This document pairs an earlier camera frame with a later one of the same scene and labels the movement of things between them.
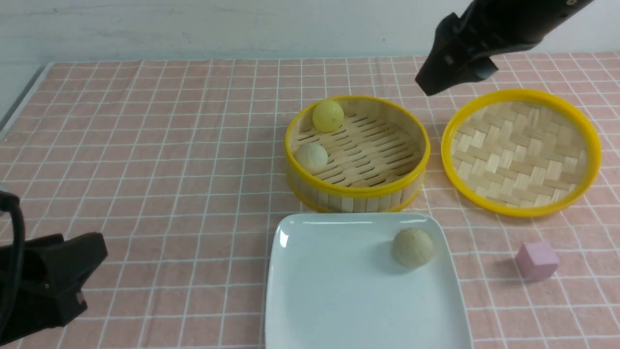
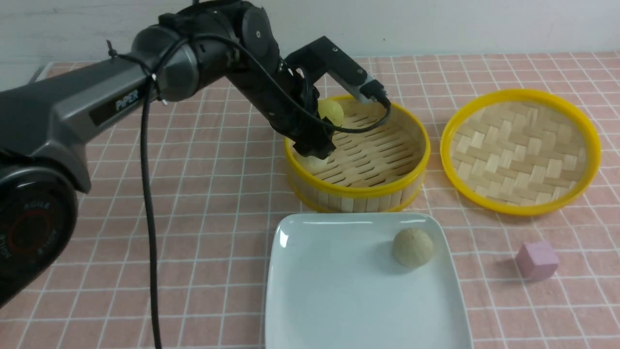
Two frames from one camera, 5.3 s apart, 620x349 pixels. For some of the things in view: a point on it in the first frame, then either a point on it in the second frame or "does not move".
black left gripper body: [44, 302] to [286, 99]
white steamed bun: [312, 157] does not move
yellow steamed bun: [328, 116] does not move
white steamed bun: [412, 247] does not move
